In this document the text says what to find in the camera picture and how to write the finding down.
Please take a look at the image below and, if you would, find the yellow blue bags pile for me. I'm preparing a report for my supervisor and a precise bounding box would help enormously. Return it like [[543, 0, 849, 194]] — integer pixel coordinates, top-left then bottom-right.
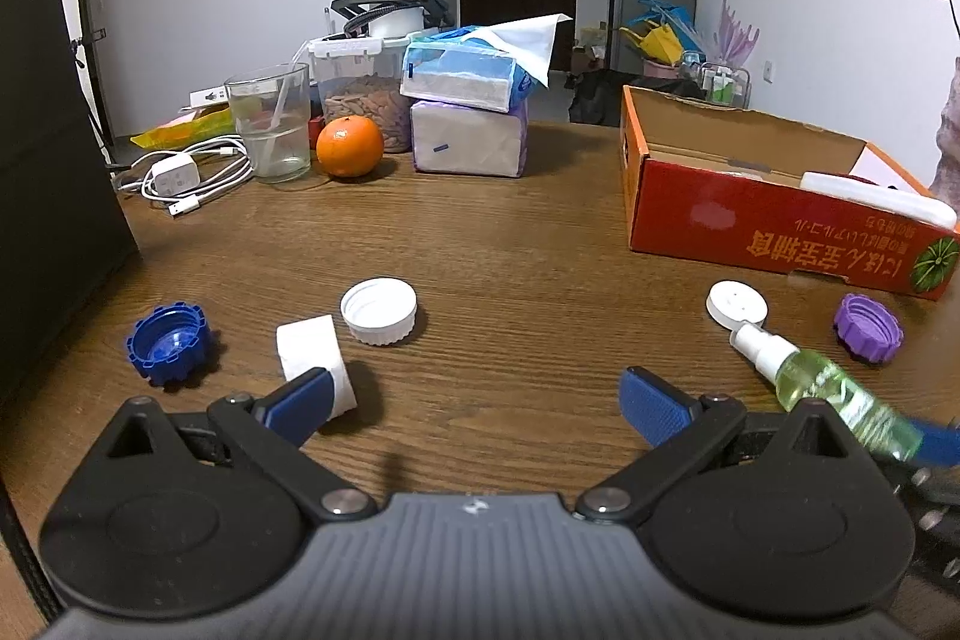
[[617, 0, 706, 67]]

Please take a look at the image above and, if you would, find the camera tripod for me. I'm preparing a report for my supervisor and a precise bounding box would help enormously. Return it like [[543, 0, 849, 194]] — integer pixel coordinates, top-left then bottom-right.
[[70, 28, 116, 149]]

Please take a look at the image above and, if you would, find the blue plastic cap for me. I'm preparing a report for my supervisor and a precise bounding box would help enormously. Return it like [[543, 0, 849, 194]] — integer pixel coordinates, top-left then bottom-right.
[[125, 301, 212, 386]]

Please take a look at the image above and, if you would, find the black paper shopping bag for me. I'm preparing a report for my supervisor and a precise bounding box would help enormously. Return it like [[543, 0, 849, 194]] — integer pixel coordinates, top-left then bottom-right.
[[2, 0, 137, 396]]

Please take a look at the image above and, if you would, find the wire rack with bottles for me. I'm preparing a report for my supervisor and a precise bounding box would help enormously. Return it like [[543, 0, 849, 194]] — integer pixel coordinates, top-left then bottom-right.
[[698, 64, 752, 109]]

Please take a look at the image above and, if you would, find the clear drinking glass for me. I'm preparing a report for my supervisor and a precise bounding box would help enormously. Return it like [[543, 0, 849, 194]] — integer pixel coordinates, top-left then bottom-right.
[[224, 64, 311, 184]]

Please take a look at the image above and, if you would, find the purple plastic cap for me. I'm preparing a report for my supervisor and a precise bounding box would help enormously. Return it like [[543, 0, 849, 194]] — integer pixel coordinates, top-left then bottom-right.
[[833, 294, 905, 364]]

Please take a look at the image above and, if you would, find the white small open bottle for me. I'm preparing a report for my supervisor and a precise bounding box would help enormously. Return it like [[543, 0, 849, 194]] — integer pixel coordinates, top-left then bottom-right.
[[275, 315, 356, 420]]

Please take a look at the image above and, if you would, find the white charger with cable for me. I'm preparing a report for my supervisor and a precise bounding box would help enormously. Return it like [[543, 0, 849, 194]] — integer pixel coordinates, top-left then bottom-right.
[[112, 135, 254, 218]]

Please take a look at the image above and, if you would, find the blue tissue pack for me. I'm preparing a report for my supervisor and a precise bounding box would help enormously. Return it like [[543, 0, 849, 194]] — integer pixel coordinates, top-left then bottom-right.
[[400, 13, 571, 113]]

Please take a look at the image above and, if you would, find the red white lint brush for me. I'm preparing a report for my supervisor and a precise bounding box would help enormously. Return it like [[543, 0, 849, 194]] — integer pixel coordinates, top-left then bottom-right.
[[800, 172, 958, 230]]

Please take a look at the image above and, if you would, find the yellow flat package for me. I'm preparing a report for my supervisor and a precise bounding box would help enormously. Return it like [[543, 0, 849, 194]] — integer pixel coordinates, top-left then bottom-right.
[[130, 104, 235, 151]]

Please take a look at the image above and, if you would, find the white round bottle cap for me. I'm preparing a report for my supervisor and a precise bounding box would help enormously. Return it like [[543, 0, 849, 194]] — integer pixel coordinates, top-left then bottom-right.
[[706, 280, 768, 331]]

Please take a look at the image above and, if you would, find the white round lid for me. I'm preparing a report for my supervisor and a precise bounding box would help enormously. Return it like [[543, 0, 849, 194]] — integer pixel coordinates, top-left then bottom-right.
[[340, 278, 418, 346]]

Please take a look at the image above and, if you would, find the clear food storage container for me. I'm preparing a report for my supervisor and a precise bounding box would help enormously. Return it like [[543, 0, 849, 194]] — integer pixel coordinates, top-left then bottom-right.
[[308, 34, 413, 152]]

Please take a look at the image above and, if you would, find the orange cardboard box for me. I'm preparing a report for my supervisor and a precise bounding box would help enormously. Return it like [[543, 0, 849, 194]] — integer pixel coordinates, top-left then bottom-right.
[[620, 86, 958, 301]]

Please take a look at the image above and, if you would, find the black headset on container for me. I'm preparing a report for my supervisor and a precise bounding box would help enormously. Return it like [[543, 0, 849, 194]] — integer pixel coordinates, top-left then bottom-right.
[[331, 0, 455, 37]]

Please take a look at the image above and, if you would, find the purple tissue pack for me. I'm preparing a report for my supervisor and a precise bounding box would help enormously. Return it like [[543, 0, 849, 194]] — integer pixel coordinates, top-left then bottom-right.
[[410, 101, 529, 179]]

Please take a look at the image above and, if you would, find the textured pink vase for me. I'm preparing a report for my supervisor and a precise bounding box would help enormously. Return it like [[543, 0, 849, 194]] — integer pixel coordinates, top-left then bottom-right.
[[929, 58, 960, 213]]

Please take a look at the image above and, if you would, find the black bag behind table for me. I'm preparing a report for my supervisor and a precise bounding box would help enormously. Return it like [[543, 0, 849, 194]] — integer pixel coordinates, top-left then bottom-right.
[[565, 70, 706, 127]]

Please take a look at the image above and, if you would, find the purple feather decoration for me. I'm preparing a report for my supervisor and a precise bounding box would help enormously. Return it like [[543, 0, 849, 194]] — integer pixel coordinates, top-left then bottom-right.
[[713, 0, 760, 70]]

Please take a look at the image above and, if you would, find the green spray bottle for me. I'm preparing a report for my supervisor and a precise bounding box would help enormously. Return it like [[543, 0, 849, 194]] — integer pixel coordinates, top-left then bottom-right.
[[729, 321, 923, 461]]

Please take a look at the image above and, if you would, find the orange fruit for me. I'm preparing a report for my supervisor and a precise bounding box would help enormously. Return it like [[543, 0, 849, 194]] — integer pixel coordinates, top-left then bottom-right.
[[316, 115, 384, 179]]

